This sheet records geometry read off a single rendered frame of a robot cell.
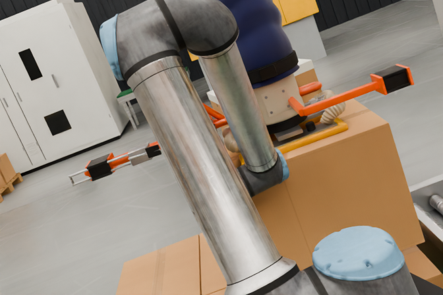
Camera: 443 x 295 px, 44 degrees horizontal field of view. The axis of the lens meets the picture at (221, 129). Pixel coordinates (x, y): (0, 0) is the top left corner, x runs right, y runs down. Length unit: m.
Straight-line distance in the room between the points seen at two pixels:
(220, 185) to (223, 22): 0.32
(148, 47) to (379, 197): 0.93
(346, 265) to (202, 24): 0.51
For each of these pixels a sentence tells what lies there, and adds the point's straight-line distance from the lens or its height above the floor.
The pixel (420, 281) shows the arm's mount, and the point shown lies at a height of 0.84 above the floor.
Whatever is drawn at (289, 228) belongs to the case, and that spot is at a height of 0.86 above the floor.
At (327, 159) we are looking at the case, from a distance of 1.63.
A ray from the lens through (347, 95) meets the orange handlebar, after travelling 1.54.
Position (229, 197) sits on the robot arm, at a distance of 0.99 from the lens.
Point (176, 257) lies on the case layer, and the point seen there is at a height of 0.54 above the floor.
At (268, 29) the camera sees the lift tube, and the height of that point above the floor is 1.43.
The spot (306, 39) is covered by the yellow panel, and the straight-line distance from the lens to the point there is 9.20.
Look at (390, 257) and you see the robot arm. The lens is 1.00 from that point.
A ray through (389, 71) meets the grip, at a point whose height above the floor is 1.22.
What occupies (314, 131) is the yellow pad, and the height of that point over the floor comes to 1.09.
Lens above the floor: 1.58
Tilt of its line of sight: 13 degrees down
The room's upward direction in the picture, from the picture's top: 22 degrees counter-clockwise
